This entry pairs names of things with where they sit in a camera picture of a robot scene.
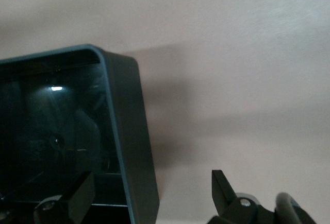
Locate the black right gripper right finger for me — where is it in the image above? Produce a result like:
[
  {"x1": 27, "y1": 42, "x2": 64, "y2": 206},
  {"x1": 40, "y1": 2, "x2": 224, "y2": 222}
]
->
[{"x1": 207, "y1": 169, "x2": 318, "y2": 224}]

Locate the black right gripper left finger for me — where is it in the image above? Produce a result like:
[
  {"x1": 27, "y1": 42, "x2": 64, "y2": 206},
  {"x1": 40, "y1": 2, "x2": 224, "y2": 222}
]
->
[{"x1": 0, "y1": 171, "x2": 96, "y2": 224}]

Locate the black plastic box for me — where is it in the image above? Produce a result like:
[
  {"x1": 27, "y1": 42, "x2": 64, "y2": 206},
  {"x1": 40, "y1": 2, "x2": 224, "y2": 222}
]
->
[{"x1": 0, "y1": 44, "x2": 160, "y2": 224}]

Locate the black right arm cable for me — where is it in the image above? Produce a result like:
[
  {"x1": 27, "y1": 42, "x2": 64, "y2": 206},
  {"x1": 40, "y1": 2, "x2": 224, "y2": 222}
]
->
[{"x1": 274, "y1": 192, "x2": 302, "y2": 221}]

